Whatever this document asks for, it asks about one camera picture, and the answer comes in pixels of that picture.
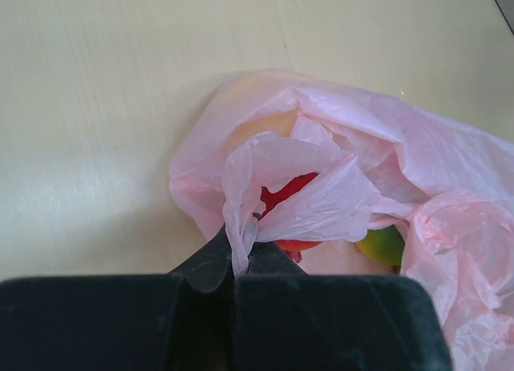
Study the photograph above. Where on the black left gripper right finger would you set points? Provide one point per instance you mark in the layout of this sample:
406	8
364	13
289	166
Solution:
268	259

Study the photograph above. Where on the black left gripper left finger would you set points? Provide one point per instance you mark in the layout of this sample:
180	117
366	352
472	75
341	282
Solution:
209	268

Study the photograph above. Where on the pink plastic bag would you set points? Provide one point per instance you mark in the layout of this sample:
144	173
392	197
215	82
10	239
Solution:
278	155

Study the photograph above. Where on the green fruit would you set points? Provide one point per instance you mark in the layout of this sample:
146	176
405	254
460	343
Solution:
383	246

